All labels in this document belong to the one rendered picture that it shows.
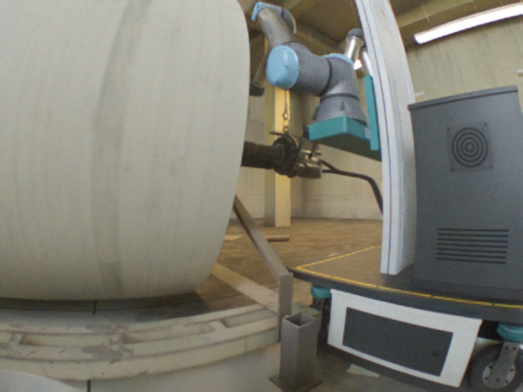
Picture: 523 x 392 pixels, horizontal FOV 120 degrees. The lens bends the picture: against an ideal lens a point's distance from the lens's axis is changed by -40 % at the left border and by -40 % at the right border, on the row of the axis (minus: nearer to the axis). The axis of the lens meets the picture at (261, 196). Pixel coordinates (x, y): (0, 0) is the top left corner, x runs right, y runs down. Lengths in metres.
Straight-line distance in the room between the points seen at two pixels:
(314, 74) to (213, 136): 0.40
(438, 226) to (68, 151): 0.91
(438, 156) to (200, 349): 0.80
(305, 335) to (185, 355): 0.32
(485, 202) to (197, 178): 0.73
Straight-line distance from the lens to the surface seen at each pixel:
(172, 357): 0.69
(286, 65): 0.81
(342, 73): 0.92
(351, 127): 0.82
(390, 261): 0.88
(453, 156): 0.71
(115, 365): 0.68
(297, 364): 0.75
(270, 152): 1.69
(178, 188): 0.64
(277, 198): 6.23
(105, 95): 0.62
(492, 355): 0.81
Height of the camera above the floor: 0.55
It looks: 2 degrees up
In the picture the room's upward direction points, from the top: straight up
